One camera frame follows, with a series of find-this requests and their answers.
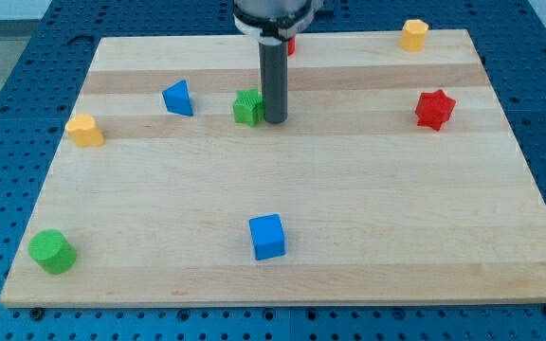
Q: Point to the blue triangle block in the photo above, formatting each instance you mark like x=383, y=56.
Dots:
x=177, y=99

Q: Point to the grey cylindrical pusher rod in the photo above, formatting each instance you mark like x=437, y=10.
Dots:
x=273, y=67

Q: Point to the light wooden board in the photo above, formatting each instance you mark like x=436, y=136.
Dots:
x=375, y=209

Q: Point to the blue cube block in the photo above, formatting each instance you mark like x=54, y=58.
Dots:
x=267, y=236

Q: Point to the green star block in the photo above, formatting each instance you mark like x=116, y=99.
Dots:
x=248, y=108

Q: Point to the yellow heart block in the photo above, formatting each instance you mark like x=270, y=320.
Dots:
x=84, y=131

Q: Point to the red star block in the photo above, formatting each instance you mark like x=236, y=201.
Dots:
x=434, y=109

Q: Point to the green cylinder block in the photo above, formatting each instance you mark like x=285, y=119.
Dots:
x=52, y=251

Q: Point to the red circle block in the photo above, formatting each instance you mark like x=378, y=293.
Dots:
x=291, y=46

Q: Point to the yellow hexagon block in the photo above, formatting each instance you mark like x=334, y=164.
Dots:
x=413, y=36

